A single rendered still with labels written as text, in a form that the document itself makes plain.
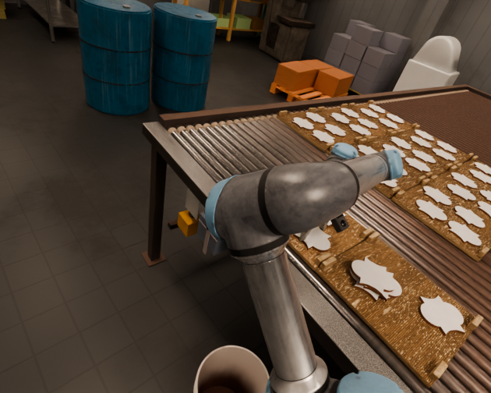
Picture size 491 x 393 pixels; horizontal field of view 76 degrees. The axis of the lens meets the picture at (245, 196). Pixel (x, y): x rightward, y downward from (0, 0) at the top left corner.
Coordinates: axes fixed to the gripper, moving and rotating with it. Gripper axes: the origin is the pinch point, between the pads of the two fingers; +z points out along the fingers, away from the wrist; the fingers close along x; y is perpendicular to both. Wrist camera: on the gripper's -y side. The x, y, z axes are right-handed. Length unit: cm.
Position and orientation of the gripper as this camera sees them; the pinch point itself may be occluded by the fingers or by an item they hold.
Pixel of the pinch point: (312, 235)
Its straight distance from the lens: 115.3
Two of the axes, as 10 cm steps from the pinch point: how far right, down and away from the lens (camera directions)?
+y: -6.0, -5.8, 5.5
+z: -2.0, 7.7, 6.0
